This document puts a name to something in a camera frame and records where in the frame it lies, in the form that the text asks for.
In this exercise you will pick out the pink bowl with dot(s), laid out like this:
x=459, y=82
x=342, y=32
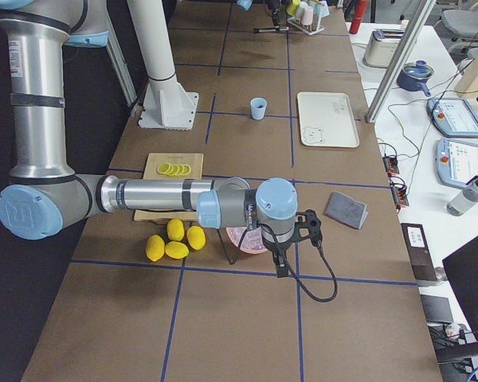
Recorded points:
x=247, y=240

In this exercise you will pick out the cream bear tray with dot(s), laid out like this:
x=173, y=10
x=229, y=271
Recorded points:
x=326, y=120

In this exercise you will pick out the lower teach pendant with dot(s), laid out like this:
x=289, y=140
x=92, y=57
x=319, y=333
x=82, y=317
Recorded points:
x=456, y=162

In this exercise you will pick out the aluminium frame post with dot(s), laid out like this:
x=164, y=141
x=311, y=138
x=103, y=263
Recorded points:
x=401, y=55

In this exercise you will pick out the teach pendant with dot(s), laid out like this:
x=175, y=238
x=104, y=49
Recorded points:
x=456, y=162
x=453, y=117

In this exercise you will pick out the red bottle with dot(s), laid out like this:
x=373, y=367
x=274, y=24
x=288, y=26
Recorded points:
x=359, y=10

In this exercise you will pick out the blue saucepan with lid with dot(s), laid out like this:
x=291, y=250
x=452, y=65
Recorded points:
x=414, y=77

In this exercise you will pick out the upper teach pendant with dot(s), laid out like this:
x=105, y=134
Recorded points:
x=453, y=117

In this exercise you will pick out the grey folded cloth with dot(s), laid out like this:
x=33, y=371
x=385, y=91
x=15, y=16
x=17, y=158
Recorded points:
x=346, y=210

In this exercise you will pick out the pink cup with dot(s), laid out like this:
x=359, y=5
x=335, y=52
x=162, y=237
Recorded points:
x=305, y=15

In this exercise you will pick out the white wire cup rack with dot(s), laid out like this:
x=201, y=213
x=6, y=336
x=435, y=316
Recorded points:
x=311, y=29

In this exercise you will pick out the black monitor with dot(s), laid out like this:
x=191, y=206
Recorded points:
x=461, y=269

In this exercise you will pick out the yellow cup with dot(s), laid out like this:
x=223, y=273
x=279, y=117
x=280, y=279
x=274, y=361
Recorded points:
x=292, y=6

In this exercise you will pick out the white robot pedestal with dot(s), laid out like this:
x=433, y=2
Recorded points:
x=166, y=105

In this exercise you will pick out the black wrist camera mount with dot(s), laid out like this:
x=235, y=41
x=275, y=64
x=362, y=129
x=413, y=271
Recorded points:
x=308, y=227

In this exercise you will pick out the steel muddler black head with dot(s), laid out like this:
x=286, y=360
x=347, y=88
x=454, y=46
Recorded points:
x=273, y=29

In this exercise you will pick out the lemon slices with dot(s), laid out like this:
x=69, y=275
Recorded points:
x=174, y=169

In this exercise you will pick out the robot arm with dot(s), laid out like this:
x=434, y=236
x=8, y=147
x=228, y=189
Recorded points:
x=246, y=5
x=98, y=138

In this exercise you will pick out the wooden cutting board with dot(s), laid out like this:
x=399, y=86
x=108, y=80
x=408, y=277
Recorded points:
x=153, y=160

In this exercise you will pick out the light blue cup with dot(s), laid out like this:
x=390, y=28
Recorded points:
x=258, y=113

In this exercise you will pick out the silver toaster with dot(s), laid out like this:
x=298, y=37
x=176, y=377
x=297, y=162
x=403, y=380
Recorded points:
x=381, y=47

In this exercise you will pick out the clear water bottle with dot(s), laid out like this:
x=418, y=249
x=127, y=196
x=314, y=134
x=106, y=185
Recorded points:
x=464, y=200

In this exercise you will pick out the yellow lemon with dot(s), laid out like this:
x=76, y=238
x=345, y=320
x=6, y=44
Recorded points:
x=155, y=248
x=196, y=237
x=176, y=250
x=175, y=230

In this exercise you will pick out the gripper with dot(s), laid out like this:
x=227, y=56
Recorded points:
x=277, y=247
x=276, y=13

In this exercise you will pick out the clear ice cube pile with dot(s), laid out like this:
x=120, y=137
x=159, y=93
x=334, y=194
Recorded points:
x=251, y=238

